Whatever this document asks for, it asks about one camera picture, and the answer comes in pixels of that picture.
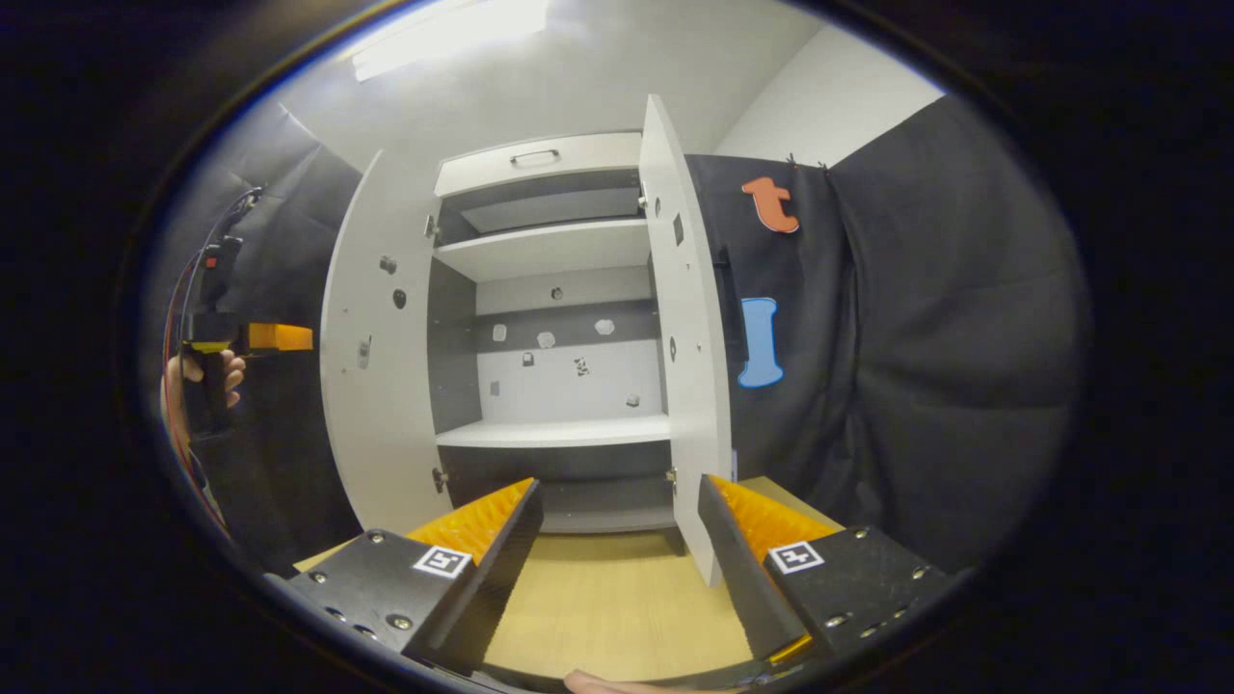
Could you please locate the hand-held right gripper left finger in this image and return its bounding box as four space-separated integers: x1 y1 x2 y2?
262 477 547 679

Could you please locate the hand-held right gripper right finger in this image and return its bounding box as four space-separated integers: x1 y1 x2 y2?
696 473 965 666

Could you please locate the camera sticker shoe cabinet door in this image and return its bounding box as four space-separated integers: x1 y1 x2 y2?
318 147 456 537

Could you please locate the headphone sticker shoe cabinet door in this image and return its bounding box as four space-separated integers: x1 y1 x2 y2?
636 93 751 589

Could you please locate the white double-door shoe cabinet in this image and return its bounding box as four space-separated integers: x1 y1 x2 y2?
424 130 681 555

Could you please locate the white cabinet drawer front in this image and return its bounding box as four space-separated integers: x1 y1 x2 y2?
434 132 644 199

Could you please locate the black backdrop cloth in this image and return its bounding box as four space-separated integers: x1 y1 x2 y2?
140 92 1095 579

